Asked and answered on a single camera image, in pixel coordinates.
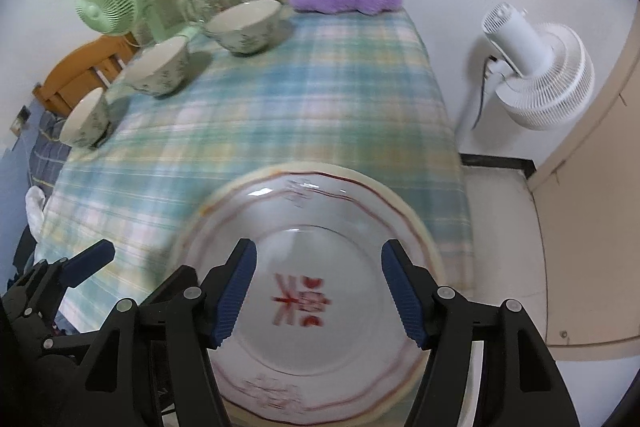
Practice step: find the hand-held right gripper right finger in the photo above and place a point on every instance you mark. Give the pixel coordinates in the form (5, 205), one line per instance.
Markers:
(405, 297)

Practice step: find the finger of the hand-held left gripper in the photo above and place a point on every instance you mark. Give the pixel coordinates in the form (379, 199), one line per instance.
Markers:
(90, 263)

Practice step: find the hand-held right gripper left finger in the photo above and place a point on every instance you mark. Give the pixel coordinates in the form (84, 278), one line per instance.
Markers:
(232, 297)

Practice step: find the white plate with red pattern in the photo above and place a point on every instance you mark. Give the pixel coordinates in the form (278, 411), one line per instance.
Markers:
(320, 247)

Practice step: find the grey floral ceramic bowl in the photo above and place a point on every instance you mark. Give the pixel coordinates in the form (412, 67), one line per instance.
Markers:
(160, 72)
(245, 32)
(87, 122)

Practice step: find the large yellow floral plate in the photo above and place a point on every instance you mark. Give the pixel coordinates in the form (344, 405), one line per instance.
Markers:
(305, 169)

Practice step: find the white cloth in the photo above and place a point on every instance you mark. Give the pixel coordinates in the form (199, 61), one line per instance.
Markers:
(35, 207)

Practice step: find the blue striped bedding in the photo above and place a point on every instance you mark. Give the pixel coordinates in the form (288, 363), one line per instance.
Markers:
(47, 147)

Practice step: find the beige door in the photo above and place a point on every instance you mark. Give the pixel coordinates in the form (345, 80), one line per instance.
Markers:
(600, 207)

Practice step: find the white standing fan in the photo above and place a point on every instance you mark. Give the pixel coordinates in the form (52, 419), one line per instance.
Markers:
(545, 72)

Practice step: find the wall socket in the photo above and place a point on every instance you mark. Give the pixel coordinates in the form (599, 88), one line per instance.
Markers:
(20, 122)

